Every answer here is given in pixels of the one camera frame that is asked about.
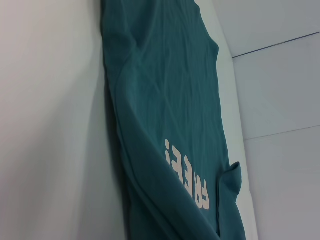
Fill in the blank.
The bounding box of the teal t-shirt with FREE print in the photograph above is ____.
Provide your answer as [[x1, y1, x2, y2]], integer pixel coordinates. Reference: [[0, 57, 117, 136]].
[[99, 0, 245, 240]]

